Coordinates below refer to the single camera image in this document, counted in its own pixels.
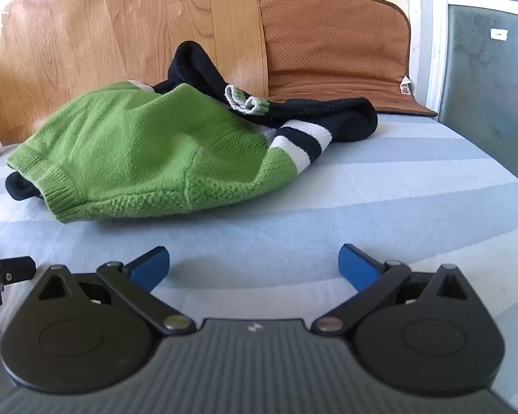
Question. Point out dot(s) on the frosted glass door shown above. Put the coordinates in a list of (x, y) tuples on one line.
[(492, 95)]

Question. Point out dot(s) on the brown perforated seat cushion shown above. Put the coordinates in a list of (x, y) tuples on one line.
[(332, 39)]

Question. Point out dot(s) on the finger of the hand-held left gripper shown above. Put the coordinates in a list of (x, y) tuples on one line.
[(13, 268)]

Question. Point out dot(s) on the white sticker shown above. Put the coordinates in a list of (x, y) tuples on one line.
[(499, 33)]

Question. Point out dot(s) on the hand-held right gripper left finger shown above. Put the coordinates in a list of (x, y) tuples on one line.
[(150, 268)]

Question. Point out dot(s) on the white door frame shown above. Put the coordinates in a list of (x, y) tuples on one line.
[(431, 51)]

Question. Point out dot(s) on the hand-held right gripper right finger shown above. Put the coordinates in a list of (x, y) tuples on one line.
[(357, 267)]

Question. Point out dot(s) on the blue striped bed sheet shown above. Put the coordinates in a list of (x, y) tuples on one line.
[(393, 194)]

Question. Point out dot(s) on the green and navy knit sweater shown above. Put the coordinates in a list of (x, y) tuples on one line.
[(125, 151)]

